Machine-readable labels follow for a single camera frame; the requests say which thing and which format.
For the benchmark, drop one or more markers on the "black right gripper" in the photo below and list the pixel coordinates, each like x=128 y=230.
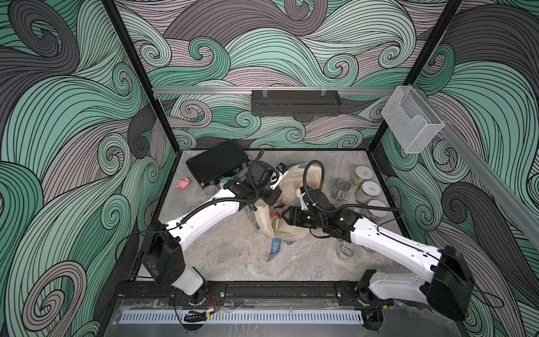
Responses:
x=294 y=213

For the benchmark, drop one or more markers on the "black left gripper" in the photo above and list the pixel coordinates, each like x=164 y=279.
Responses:
x=274 y=195

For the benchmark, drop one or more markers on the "beige canvas tote bag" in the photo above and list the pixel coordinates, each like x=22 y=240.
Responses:
x=268 y=219

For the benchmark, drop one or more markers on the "green label seed jar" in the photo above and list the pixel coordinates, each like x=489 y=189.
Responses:
x=361 y=175

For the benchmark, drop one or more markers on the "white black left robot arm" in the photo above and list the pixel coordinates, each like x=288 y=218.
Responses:
x=163 y=246

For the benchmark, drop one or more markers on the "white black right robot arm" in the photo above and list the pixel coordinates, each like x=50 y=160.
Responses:
x=440 y=278

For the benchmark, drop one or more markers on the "teal label seed jar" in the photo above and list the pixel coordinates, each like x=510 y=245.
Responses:
x=223 y=181

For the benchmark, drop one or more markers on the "black hard case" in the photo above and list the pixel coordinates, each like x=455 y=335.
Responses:
x=224 y=160

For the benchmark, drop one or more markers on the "pink small toy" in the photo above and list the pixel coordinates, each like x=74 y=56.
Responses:
x=182 y=184

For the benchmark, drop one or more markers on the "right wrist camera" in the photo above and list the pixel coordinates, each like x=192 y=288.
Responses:
x=301 y=194

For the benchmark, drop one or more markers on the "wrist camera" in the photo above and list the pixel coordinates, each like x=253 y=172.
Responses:
x=301 y=194
x=277 y=176

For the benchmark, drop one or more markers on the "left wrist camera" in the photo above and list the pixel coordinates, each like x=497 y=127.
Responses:
x=277 y=176

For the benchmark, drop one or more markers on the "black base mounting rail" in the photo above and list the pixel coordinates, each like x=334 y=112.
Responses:
x=345 y=293

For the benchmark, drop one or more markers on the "black perforated wall shelf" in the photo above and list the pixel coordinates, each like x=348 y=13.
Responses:
x=301 y=104

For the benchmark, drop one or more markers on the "aluminium wall rail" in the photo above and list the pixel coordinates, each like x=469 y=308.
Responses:
x=247 y=90

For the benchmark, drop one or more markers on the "clear acrylic wall box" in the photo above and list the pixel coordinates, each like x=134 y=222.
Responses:
x=412 y=118

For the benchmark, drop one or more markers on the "white slotted cable duct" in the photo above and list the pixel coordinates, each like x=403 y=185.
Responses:
x=346 y=317

